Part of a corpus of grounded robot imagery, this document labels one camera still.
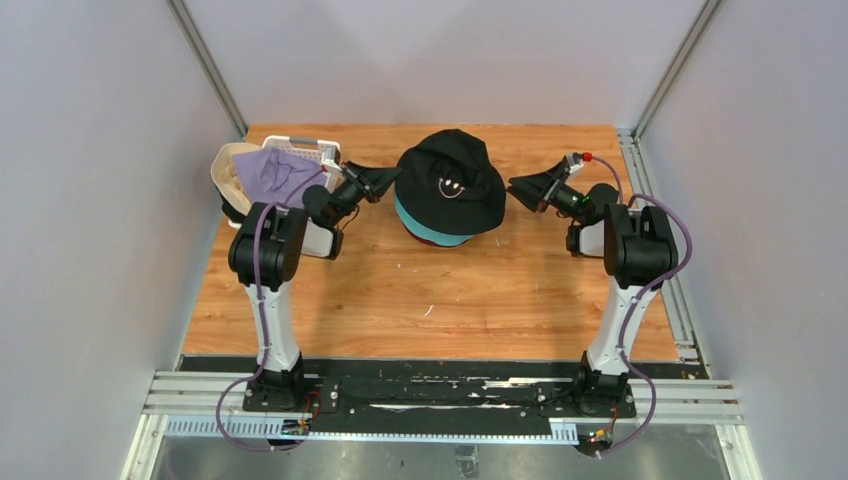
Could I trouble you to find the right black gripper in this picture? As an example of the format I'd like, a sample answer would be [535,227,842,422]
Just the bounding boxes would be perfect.
[506,162,586,224]

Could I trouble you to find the maroon bucket hat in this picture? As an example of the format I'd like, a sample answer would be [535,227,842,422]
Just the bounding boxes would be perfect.
[415,237,470,249]

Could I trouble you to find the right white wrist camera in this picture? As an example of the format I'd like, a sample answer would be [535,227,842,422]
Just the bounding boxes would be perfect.
[563,152,585,177]

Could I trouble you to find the white perforated plastic basket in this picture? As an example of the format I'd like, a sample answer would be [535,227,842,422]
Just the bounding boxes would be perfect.
[224,135,341,228]

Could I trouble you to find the white slotted cable duct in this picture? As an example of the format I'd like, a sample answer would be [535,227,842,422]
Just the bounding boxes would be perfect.
[162,415,580,445]

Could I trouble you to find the beige bucket hat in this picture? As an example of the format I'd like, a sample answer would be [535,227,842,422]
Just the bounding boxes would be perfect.
[394,128,507,236]

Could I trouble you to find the teal bucket hat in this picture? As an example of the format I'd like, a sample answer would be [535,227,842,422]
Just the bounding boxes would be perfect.
[394,196,474,244]

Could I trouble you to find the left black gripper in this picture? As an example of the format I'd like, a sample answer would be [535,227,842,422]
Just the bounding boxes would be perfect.
[328,163,402,228]

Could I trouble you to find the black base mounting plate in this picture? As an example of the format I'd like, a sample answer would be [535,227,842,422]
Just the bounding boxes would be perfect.
[178,356,710,439]

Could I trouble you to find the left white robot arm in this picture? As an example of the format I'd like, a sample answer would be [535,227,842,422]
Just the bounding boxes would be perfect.
[228,162,402,413]

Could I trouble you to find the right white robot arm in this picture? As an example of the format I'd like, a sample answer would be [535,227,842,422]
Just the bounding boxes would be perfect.
[507,160,679,417]

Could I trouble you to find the cream straw-coloured bucket hat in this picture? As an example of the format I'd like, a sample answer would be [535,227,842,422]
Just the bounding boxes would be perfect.
[210,142,261,224]

